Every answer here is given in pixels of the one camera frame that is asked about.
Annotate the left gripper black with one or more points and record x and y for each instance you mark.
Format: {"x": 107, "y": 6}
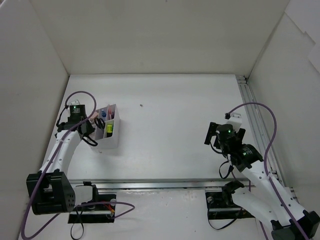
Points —
{"x": 87, "y": 128}

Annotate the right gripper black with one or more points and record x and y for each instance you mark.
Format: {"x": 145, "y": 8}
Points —
{"x": 209, "y": 132}

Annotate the black handled scissors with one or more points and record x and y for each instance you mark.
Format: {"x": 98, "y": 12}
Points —
{"x": 100, "y": 123}

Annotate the blue cap glue bottle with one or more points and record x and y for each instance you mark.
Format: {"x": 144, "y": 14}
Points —
{"x": 103, "y": 113}

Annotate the yellow black highlighter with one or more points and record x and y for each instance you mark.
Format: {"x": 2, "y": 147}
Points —
{"x": 109, "y": 130}

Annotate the pink mini stapler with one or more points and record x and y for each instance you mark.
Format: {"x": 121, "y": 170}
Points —
{"x": 94, "y": 116}

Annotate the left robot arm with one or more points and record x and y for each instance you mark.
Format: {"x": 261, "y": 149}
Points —
{"x": 151, "y": 144}

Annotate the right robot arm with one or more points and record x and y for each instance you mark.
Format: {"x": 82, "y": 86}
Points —
{"x": 278, "y": 210}

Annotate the clear compartment organizer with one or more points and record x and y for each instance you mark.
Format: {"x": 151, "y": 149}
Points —
{"x": 106, "y": 121}

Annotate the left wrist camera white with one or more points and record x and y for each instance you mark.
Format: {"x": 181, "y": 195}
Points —
{"x": 75, "y": 102}

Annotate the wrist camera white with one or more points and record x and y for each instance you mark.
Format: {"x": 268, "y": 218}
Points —
{"x": 234, "y": 119}
{"x": 75, "y": 102}

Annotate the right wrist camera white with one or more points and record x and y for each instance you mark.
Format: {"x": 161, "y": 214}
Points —
{"x": 234, "y": 119}

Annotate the aluminium rail right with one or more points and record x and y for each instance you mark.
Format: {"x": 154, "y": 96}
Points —
{"x": 257, "y": 125}

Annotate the aluminium rail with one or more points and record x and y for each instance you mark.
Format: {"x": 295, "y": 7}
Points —
{"x": 257, "y": 125}
{"x": 153, "y": 184}

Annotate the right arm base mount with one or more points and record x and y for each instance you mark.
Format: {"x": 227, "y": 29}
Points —
{"x": 220, "y": 205}

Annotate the aluminium rail front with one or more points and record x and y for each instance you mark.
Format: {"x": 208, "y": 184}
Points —
{"x": 153, "y": 184}

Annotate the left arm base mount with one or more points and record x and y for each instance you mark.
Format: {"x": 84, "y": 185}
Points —
{"x": 101, "y": 213}

